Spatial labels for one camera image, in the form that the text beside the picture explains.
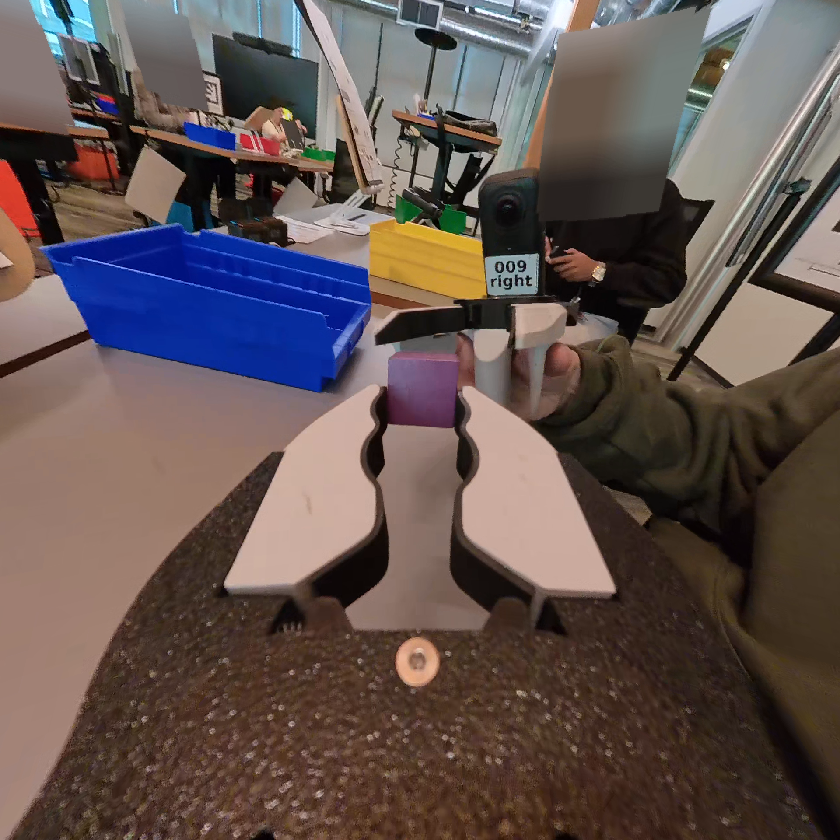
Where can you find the blue divided plastic bin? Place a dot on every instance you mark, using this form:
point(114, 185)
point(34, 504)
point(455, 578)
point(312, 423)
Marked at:
point(210, 302)

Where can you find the grey card panel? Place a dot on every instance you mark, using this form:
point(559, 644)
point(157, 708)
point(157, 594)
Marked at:
point(295, 197)
point(154, 184)

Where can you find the purple cube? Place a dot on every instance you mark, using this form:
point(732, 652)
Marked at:
point(420, 394)

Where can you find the wooden standing desk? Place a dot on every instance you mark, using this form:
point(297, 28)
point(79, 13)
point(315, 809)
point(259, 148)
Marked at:
point(446, 141)

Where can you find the small blue bin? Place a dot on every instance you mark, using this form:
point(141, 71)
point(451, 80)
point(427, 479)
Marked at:
point(210, 134)

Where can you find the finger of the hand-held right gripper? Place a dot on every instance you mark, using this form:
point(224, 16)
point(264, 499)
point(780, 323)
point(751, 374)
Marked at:
point(394, 321)
point(538, 325)

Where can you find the white papers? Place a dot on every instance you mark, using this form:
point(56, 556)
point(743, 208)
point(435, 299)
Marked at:
point(328, 226)

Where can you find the black bag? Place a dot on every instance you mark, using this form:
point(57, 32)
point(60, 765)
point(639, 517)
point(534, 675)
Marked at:
point(469, 123)

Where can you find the wooden top desk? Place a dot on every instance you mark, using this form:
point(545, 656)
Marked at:
point(229, 152)

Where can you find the black floor lamp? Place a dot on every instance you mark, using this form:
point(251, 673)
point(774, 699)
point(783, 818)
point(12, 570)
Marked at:
point(435, 39)

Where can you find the instruction sheet board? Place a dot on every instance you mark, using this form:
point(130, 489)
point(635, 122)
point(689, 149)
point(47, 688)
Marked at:
point(16, 262)

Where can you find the grey display board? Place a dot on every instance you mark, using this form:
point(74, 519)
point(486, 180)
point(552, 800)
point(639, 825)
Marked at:
point(354, 111)

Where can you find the orange crate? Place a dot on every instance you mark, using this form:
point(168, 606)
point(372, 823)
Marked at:
point(92, 161)

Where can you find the person's right forearm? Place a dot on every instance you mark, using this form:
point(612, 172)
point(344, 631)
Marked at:
point(689, 433)

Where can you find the green plastic bin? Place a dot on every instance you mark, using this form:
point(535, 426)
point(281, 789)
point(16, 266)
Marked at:
point(318, 155)
point(407, 213)

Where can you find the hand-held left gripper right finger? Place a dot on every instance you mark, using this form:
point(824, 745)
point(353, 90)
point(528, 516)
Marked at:
point(525, 518)

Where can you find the person's right hand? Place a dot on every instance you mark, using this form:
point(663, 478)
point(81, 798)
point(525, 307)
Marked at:
point(561, 380)

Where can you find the silver ventilation duct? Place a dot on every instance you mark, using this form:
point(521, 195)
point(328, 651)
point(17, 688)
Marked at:
point(492, 16)

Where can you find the red plastic bin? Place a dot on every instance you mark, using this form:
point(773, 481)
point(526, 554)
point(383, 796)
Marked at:
point(259, 143)

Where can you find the small fiducial marker sign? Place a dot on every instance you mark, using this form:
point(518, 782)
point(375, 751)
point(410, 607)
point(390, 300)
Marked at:
point(213, 92)

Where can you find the black monitor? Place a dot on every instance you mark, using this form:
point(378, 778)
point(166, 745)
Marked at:
point(262, 79)

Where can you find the yellow plastic bin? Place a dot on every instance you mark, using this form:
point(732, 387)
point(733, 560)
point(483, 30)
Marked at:
point(426, 259)

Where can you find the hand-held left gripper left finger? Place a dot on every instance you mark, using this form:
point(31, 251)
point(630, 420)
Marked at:
point(308, 518)

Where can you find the ceiling vent grille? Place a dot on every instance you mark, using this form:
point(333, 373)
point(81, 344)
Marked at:
point(420, 12)

